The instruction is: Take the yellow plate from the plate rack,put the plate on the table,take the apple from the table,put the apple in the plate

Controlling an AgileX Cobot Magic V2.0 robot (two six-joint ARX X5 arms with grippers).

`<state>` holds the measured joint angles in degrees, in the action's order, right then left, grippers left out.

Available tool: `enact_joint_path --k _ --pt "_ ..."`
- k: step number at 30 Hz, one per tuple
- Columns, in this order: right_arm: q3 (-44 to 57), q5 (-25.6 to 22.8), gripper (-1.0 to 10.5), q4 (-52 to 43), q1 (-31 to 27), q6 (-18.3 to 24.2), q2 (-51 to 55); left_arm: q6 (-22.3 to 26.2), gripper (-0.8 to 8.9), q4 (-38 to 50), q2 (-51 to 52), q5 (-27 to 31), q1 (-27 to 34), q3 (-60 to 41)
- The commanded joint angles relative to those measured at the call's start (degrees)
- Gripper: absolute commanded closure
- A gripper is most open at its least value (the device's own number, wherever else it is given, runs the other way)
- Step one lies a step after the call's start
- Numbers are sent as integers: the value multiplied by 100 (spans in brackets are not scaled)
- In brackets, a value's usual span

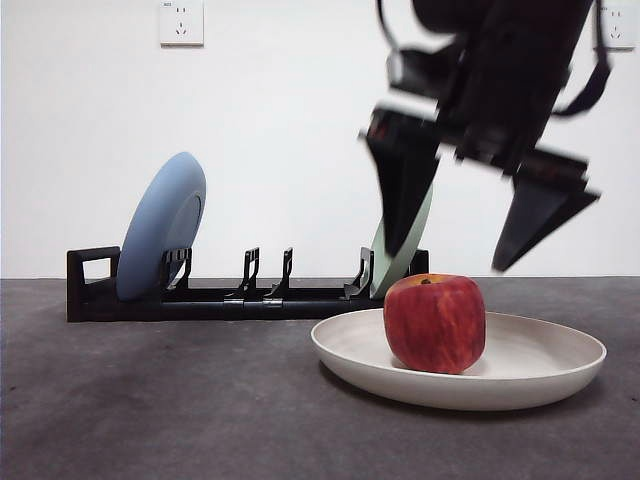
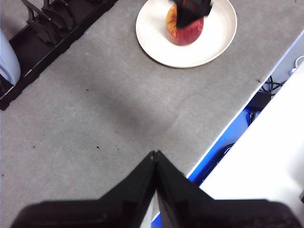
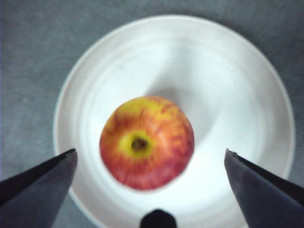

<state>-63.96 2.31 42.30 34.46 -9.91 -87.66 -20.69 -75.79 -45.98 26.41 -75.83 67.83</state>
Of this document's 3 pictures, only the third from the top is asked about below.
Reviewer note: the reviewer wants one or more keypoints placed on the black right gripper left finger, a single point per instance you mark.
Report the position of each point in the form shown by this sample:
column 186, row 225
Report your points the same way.
column 35, row 197

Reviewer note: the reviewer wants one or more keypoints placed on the red apple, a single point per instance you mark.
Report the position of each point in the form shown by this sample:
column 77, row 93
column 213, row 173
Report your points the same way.
column 154, row 166

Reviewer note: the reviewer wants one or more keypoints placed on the cream plate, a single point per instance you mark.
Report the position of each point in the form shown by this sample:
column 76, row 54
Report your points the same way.
column 190, row 71

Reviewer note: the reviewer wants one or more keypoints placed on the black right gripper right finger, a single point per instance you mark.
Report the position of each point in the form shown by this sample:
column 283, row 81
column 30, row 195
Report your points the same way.
column 266, row 197

